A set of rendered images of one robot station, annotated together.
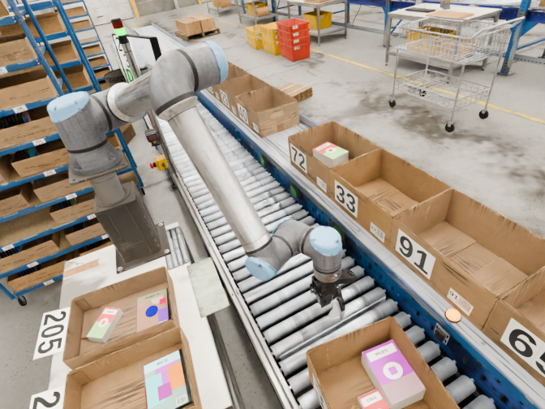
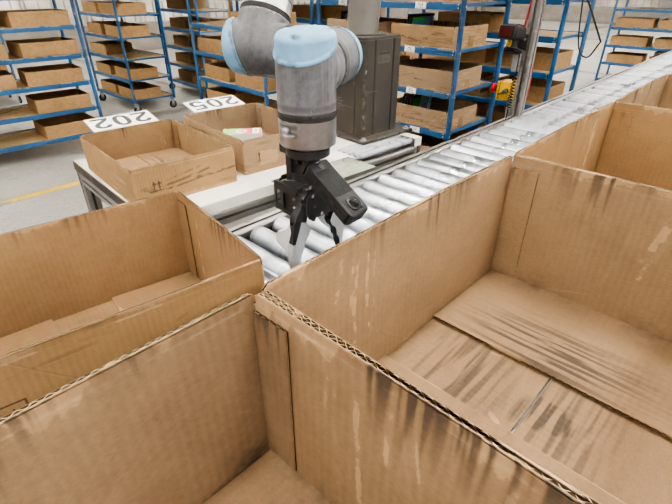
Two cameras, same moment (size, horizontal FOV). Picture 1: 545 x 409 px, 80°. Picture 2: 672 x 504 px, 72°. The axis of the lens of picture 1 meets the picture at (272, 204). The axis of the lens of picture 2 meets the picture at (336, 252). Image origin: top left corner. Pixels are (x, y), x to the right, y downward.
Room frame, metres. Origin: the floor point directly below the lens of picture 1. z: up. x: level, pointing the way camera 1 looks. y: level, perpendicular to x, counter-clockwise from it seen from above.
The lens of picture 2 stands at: (0.40, -0.80, 1.23)
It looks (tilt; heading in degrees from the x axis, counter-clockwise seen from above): 31 degrees down; 64
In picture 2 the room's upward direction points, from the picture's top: straight up
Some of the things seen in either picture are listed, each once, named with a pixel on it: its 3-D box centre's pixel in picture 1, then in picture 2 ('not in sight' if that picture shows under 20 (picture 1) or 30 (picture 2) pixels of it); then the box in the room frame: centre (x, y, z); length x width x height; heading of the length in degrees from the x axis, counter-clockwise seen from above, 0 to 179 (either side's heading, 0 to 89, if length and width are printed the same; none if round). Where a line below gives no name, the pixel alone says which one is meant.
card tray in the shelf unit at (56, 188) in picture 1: (70, 174); (434, 73); (2.04, 1.36, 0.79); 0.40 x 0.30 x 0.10; 112
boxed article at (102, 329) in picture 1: (105, 324); (242, 136); (0.79, 0.73, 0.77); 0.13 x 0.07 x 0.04; 163
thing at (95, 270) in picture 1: (130, 318); (259, 151); (0.82, 0.66, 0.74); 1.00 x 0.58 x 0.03; 17
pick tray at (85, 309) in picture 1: (124, 315); (251, 134); (0.79, 0.64, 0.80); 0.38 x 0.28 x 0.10; 105
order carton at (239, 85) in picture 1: (244, 95); not in sight; (2.53, 0.07, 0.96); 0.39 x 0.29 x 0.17; 20
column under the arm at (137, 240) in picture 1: (129, 222); (364, 84); (1.23, 0.69, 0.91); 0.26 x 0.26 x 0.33; 17
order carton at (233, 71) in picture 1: (227, 83); not in sight; (2.89, 0.21, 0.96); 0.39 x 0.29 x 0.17; 20
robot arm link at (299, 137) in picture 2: (328, 269); (306, 132); (0.67, -0.14, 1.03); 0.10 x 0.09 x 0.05; 20
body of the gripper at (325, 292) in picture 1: (326, 285); (305, 179); (0.67, -0.13, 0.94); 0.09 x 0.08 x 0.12; 110
